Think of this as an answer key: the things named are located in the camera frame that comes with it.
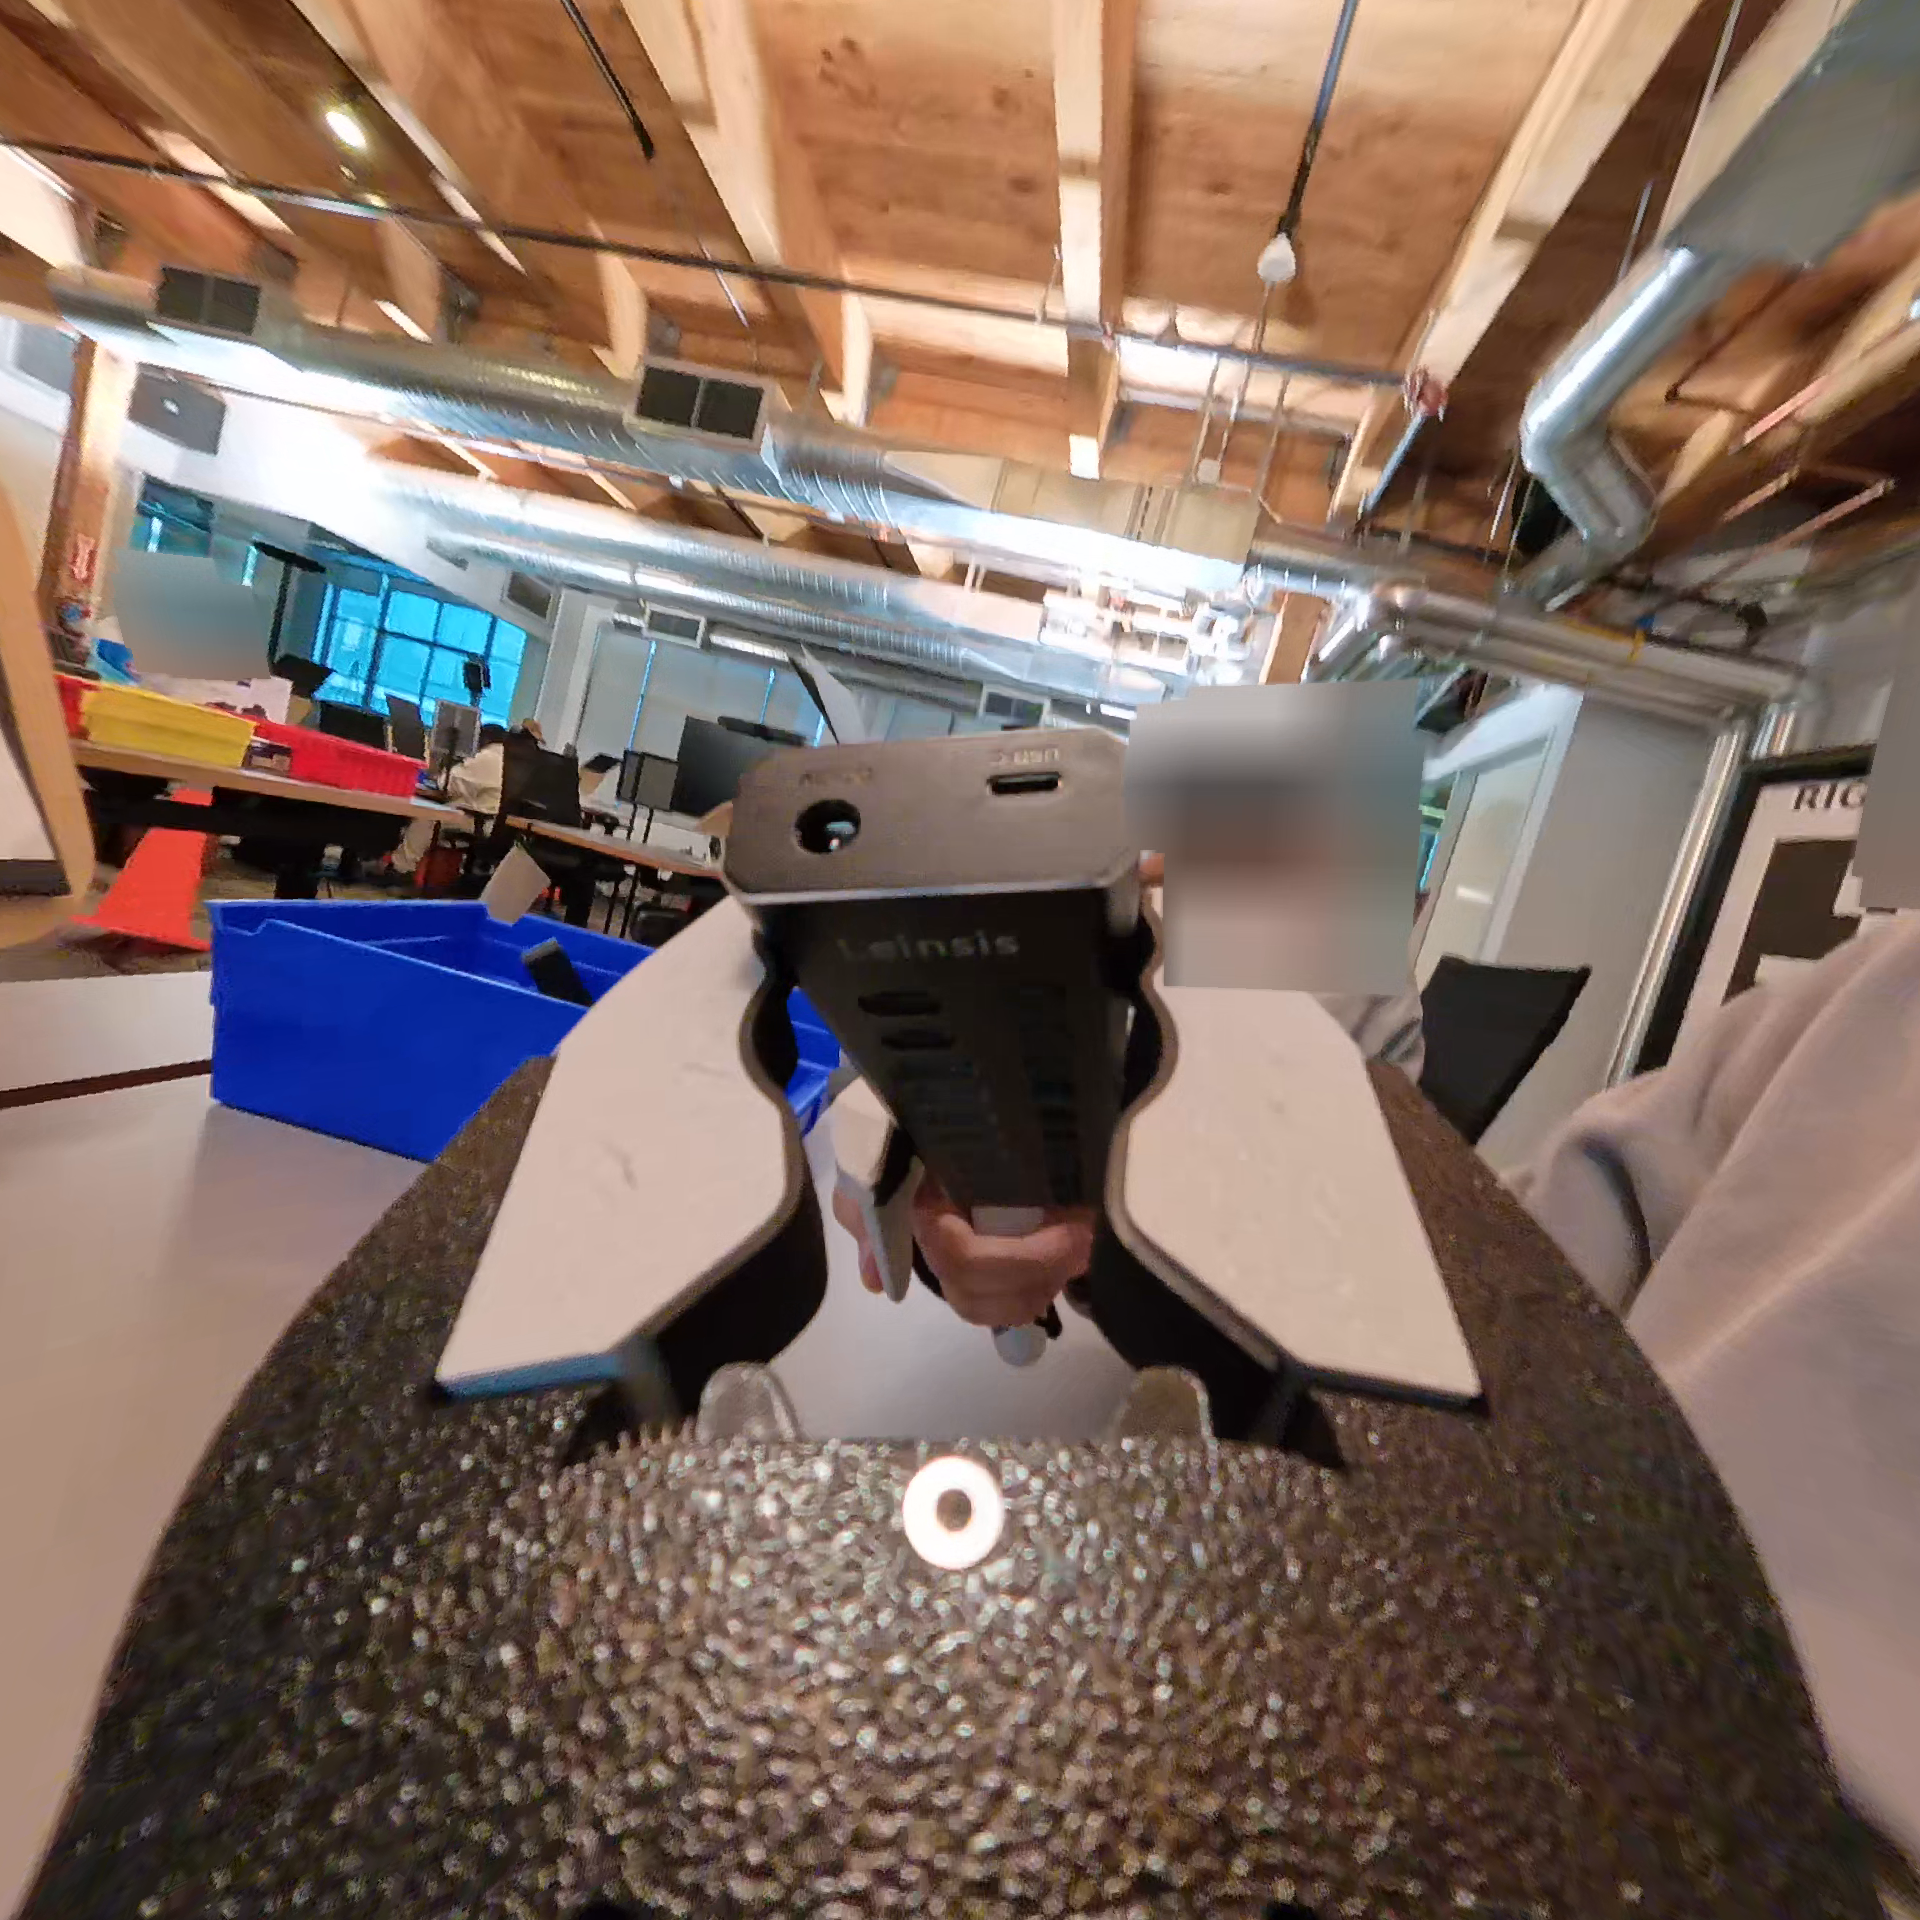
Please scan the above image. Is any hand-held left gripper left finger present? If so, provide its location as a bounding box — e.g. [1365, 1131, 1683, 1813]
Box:
[432, 897, 834, 1426]

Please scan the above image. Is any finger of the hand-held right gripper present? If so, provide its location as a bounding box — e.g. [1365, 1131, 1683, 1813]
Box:
[827, 1080, 927, 1304]

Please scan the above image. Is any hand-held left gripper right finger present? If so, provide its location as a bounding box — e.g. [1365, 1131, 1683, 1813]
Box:
[1099, 909, 1490, 1444]

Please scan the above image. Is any metallic black multiport USB hub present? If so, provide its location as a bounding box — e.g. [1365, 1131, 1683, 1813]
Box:
[720, 726, 1155, 1219]

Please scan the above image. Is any blue plastic bin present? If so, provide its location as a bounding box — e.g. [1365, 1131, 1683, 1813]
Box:
[210, 897, 840, 1163]

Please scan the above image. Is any person's right hand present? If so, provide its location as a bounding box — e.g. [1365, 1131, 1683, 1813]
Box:
[854, 1186, 1093, 1339]

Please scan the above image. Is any black computer monitor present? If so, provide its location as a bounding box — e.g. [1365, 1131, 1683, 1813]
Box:
[678, 716, 812, 812]

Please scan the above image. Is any red plastic bin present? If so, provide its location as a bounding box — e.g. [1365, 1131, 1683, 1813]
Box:
[244, 716, 422, 800]

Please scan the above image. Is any orange traffic cone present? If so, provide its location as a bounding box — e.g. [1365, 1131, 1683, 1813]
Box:
[70, 828, 219, 954]

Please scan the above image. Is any framed black white tag poster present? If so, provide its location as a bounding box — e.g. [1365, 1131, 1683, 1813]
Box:
[1635, 744, 1920, 1074]

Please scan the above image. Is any silver pipe run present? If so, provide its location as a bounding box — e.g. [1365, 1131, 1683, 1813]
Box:
[1252, 561, 1800, 707]

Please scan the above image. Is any yellow plastic bin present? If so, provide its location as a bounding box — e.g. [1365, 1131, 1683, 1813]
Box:
[79, 681, 259, 766]

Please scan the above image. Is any long silver ventilation duct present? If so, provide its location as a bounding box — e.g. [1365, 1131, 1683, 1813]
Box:
[45, 261, 1259, 600]

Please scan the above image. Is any silver elbow duct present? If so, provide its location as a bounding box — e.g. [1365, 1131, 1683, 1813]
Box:
[1520, 0, 1920, 600]

